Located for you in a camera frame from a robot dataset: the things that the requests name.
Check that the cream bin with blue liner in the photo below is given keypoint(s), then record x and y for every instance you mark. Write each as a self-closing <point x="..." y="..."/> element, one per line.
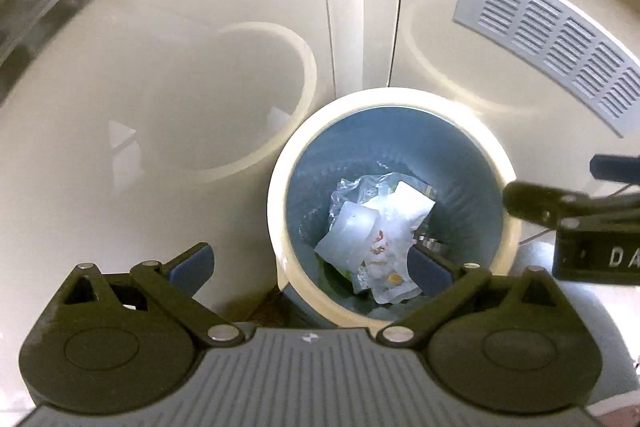
<point x="320" y="157"/>

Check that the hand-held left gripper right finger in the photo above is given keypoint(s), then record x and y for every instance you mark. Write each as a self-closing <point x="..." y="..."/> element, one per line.
<point x="430" y="269"/>

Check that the small white packet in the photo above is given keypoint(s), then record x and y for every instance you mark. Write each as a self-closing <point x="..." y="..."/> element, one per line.
<point x="410" y="207"/>

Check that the green snack wrapper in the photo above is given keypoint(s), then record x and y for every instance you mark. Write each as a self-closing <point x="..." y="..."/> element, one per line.
<point x="334" y="272"/>

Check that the beige cabinet door with vent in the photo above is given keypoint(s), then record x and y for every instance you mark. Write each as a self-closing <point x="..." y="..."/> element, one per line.
<point x="440" y="57"/>

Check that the metal vent grille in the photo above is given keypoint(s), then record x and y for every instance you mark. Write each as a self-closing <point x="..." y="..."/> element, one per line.
<point x="550" y="37"/>

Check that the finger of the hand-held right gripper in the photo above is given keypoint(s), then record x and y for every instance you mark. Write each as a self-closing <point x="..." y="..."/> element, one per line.
<point x="530" y="202"/>
<point x="615" y="168"/>

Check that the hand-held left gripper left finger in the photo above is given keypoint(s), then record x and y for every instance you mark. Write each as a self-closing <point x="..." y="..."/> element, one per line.
<point x="192" y="262"/>

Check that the translucent white plastic wrapper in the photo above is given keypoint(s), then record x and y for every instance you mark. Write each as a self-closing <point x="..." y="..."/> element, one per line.
<point x="350" y="232"/>

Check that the white tissue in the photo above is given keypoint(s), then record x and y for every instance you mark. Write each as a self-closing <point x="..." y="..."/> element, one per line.
<point x="387" y="264"/>

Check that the clear plastic bag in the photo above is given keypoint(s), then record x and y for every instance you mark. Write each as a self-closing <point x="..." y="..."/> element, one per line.
<point x="360" y="189"/>

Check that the beige corner cabinet panel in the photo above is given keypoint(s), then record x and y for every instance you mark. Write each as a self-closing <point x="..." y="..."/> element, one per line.
<point x="365" y="7"/>

